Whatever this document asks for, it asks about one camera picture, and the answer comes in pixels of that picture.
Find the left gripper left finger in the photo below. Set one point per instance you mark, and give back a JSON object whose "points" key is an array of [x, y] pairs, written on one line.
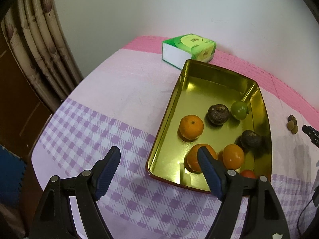
{"points": [[53, 217]]}

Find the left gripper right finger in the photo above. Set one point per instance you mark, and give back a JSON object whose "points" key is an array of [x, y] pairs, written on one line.
{"points": [[264, 217]]}

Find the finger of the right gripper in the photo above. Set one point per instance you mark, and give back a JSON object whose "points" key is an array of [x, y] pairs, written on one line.
{"points": [[312, 133]]}

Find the dark passion fruit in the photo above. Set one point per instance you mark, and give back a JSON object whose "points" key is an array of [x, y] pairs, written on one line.
{"points": [[250, 139], [218, 114], [292, 118]]}

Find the small red tomato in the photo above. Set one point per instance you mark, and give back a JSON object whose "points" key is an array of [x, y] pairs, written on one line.
{"points": [[248, 174]]}

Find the orange mandarin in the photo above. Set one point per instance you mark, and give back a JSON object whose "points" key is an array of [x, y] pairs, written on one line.
{"points": [[191, 127], [233, 157], [191, 160]]}

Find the green tomato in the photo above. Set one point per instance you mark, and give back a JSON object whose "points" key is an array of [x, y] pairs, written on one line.
{"points": [[239, 110]]}

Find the brown longan right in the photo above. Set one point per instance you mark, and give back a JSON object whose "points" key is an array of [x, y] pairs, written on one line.
{"points": [[295, 129]]}

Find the brown longan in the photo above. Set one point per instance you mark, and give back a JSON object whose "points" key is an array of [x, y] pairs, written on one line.
{"points": [[295, 129], [290, 125]]}

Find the brown longan left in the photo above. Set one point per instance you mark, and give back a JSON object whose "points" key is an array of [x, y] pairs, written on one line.
{"points": [[290, 125]]}

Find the blue object at floor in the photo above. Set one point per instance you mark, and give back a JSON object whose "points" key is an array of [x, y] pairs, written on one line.
{"points": [[12, 170]]}

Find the gold toffee tin box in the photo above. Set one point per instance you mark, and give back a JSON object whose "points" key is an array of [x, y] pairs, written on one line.
{"points": [[199, 86]]}

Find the pink and purple tablecloth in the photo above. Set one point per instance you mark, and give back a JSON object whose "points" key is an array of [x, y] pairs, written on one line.
{"points": [[122, 102]]}

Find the bamboo rattan furniture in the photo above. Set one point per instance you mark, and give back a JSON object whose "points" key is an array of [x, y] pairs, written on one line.
{"points": [[34, 35]]}

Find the green tissue pack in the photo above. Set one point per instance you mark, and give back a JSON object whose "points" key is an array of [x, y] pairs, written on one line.
{"points": [[176, 51]]}

